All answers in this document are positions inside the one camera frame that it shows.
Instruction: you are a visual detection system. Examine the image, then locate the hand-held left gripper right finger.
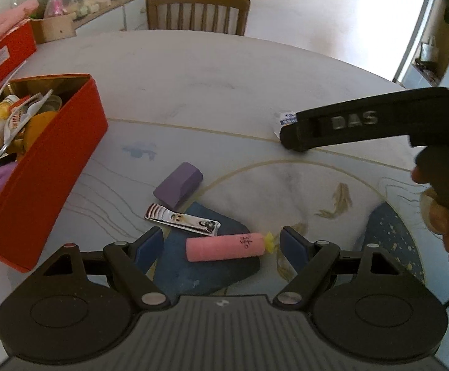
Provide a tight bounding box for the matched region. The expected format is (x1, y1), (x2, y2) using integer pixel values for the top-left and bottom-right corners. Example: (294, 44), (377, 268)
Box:
(273, 226), (403, 310)

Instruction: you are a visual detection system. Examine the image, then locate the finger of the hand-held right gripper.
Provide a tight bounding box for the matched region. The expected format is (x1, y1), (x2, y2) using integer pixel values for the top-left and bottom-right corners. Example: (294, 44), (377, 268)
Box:
(279, 86), (449, 153)

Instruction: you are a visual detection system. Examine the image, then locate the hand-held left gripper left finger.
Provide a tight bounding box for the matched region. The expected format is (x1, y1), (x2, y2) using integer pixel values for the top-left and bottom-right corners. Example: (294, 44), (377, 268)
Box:
(44, 226), (171, 310)

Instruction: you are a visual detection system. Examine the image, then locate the small white packet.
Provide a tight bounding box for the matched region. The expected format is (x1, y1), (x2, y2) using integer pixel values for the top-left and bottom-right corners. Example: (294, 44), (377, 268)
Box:
(274, 110), (298, 140)

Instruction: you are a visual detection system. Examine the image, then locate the pink tube with yellow end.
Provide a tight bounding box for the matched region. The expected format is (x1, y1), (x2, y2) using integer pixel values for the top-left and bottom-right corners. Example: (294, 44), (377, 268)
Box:
(186, 232), (277, 263)

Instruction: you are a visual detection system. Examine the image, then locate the red tin box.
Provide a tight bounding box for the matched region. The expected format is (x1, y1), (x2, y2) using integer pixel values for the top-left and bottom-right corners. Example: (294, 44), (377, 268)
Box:
(0, 73), (109, 274)

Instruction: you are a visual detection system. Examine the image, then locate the person's right hand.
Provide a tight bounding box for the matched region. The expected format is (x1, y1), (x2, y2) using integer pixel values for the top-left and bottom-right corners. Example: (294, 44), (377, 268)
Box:
(419, 189), (449, 273)

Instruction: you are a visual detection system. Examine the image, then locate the printed metal nail clipper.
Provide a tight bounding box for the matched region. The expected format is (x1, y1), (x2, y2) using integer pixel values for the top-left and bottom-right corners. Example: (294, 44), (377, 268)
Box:
(144, 203), (220, 236)

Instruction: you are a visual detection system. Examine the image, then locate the purple eraser block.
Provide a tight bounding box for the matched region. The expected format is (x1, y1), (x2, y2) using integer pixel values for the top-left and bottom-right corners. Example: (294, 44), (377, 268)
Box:
(153, 161), (204, 208)

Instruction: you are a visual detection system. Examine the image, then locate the wooden shelf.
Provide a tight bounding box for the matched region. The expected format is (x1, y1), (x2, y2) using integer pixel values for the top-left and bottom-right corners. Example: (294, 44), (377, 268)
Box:
(412, 27), (449, 87)

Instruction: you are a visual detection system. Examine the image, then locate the yellow round container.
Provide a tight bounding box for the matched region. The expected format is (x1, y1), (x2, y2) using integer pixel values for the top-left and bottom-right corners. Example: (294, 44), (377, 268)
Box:
(25, 111), (60, 155)

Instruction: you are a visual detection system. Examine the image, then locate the red candy wrapper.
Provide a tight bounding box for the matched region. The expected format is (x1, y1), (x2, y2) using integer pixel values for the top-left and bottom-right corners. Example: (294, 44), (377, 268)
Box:
(8, 98), (35, 134)

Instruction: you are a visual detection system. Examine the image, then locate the white sideboard cabinet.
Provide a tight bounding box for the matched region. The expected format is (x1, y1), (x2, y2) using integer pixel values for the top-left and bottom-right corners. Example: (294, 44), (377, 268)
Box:
(71, 0), (157, 32)

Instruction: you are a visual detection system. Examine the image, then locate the red box with white label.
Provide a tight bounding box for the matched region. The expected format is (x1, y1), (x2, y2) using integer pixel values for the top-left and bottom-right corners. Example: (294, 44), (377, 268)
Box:
(0, 19), (38, 105)

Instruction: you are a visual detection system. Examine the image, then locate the brown cardboard box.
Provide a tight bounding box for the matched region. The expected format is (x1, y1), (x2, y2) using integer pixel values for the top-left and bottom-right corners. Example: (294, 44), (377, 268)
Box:
(29, 12), (77, 44)

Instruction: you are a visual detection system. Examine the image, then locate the pink plush toy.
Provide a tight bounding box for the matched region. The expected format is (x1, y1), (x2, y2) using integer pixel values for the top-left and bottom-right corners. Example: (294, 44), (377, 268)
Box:
(0, 0), (39, 47)

